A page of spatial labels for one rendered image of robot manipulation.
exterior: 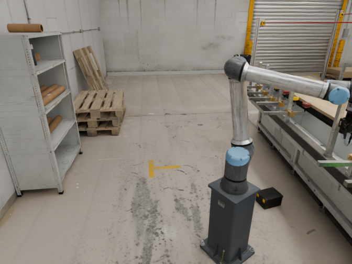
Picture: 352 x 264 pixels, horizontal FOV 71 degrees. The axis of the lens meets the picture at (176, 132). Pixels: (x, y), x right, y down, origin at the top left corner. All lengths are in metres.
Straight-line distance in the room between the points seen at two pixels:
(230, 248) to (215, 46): 7.62
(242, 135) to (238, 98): 0.26
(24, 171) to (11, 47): 1.17
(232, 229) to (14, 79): 2.10
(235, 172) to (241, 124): 0.32
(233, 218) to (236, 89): 0.84
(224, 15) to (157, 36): 2.28
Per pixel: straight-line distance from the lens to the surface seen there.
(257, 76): 1.47
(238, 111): 1.67
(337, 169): 2.07
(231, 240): 1.90
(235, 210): 1.71
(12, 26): 3.00
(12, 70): 2.49
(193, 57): 8.77
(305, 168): 3.01
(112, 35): 8.64
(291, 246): 2.36
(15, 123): 2.64
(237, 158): 1.59
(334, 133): 2.13
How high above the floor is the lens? 1.64
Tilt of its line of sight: 24 degrees down
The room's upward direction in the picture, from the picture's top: straight up
